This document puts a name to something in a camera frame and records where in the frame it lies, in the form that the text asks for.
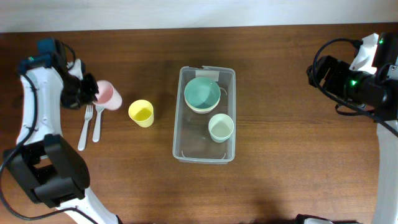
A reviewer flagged clear plastic storage container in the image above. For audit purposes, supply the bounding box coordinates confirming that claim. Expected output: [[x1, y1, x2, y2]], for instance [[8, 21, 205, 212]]
[[173, 66, 236, 164]]

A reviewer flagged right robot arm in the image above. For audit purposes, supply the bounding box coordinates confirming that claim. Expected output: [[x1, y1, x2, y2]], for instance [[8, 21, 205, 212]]
[[307, 32, 397, 223]]

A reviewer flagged teal plastic cup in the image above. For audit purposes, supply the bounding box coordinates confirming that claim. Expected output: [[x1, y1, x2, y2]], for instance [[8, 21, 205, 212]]
[[210, 133, 233, 143]]

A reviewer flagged yellow plastic bowl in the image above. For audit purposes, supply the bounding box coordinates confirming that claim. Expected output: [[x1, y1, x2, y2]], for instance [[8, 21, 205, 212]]
[[185, 100, 220, 114]]

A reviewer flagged pink plastic cup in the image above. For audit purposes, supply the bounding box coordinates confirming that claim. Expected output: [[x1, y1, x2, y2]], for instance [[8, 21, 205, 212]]
[[93, 80, 123, 111]]

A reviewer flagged cream plastic cup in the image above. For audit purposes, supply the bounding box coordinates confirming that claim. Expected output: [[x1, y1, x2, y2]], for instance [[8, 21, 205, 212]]
[[208, 113, 234, 137]]

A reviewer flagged teal plastic bowl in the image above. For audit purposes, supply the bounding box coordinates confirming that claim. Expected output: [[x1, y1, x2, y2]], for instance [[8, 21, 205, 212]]
[[184, 77, 221, 109]]

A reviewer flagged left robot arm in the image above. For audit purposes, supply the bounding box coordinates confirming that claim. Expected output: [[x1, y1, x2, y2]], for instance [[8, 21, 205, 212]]
[[1, 37, 121, 223]]

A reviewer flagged yellow plastic cup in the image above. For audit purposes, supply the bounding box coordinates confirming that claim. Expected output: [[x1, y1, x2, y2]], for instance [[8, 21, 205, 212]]
[[128, 100, 154, 128]]

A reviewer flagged grey plastic spoon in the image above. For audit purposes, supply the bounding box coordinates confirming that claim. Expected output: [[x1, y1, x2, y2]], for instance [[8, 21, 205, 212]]
[[92, 105, 105, 142]]

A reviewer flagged grey plastic fork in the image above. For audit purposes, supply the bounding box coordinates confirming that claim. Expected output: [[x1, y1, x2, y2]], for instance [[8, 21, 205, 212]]
[[78, 105, 93, 151]]

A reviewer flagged white plastic bowl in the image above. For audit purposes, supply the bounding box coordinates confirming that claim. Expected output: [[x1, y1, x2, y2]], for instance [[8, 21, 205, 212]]
[[191, 108, 213, 114]]

